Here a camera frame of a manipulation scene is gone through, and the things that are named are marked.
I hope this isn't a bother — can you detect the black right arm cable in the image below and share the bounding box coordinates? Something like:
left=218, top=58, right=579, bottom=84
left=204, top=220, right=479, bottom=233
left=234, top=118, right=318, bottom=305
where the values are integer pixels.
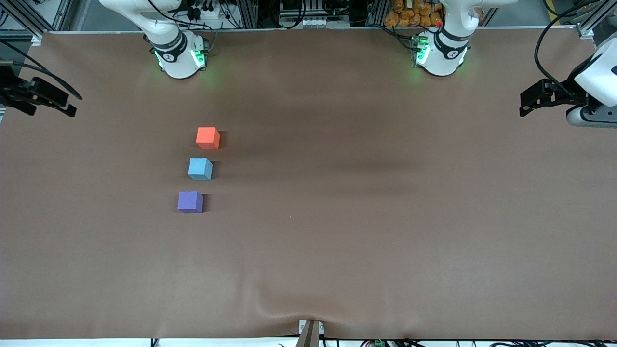
left=0, top=41, right=83, bottom=101

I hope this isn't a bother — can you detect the white power strip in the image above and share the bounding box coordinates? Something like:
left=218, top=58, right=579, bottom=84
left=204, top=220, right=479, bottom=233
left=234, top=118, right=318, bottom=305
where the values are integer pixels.
left=186, top=4, right=222, bottom=20

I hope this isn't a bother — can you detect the orange foam cube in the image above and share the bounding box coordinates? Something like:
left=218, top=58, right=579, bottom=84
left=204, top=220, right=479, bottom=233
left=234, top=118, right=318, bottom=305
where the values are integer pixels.
left=196, top=127, right=221, bottom=150

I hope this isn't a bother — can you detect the pile of orange objects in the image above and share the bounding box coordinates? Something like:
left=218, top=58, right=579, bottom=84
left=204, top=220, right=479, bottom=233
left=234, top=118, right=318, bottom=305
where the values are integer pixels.
left=384, top=0, right=444, bottom=28

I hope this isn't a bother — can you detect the light blue foam cube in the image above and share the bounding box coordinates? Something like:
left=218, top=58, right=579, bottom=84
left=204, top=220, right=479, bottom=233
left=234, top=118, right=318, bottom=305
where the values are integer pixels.
left=188, top=157, right=214, bottom=181

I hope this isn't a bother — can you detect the aluminium frame strut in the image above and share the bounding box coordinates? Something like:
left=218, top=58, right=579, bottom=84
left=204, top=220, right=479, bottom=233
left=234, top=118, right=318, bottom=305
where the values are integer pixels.
left=576, top=0, right=617, bottom=39
left=0, top=0, right=46, bottom=46

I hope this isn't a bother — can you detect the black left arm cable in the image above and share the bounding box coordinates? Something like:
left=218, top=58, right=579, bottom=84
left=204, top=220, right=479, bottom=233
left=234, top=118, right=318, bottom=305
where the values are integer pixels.
left=534, top=0, right=603, bottom=95

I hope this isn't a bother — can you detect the purple foam cube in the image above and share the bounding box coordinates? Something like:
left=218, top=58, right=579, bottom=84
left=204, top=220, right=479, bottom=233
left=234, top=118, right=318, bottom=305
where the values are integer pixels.
left=177, top=191, right=204, bottom=214

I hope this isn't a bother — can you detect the brown table mat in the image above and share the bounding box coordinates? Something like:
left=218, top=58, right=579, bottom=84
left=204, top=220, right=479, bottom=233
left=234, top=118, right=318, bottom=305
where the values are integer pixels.
left=0, top=27, right=617, bottom=341

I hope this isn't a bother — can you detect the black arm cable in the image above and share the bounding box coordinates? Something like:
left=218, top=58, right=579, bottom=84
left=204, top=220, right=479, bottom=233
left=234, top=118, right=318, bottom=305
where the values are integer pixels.
left=534, top=0, right=603, bottom=95
left=0, top=41, right=83, bottom=101

